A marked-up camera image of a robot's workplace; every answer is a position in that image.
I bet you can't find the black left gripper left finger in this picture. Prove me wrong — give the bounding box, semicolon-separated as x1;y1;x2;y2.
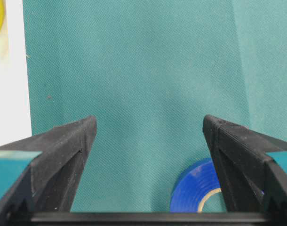
0;115;97;226

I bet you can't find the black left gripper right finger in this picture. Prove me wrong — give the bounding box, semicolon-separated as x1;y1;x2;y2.
203;115;287;223

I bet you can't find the blue tape roll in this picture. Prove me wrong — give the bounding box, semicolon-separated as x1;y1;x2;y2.
169;158;227;212

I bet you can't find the white plastic case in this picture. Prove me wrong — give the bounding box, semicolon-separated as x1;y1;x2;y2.
0;0;32;146

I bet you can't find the green table cloth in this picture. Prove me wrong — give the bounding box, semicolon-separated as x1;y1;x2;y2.
23;0;287;212

